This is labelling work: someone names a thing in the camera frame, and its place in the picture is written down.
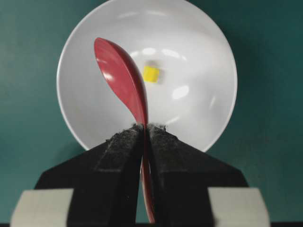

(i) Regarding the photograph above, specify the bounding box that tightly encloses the red plastic spoon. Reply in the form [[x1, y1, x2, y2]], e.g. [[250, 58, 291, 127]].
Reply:
[[94, 37, 156, 223]]

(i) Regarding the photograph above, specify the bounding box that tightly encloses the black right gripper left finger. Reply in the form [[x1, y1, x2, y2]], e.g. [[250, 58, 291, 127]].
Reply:
[[10, 122, 144, 227]]

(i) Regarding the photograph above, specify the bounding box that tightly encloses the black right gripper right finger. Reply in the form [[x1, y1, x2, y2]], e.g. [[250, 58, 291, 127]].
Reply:
[[145, 122, 270, 227]]

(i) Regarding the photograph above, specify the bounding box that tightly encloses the white round bowl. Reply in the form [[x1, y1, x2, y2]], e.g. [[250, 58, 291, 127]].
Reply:
[[57, 0, 237, 152]]

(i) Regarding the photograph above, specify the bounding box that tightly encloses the yellow hexagonal prism block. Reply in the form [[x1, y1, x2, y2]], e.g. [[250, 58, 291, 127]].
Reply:
[[143, 66, 160, 83]]

